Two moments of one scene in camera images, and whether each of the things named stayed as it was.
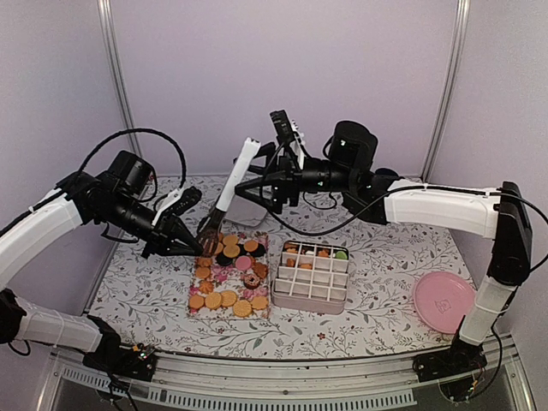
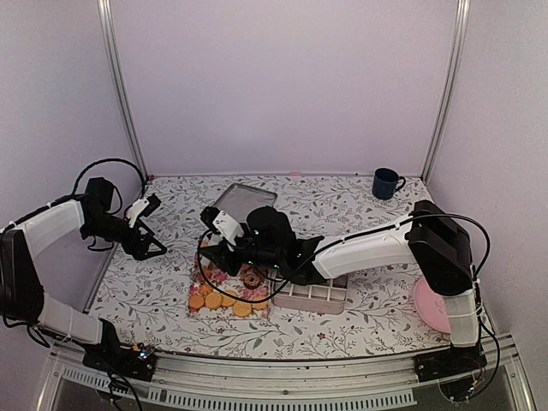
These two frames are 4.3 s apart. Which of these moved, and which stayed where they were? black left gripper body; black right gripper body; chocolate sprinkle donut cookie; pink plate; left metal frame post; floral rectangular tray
Moved: black right gripper body; black left gripper body
Stayed: pink plate; chocolate sprinkle donut cookie; floral rectangular tray; left metal frame post
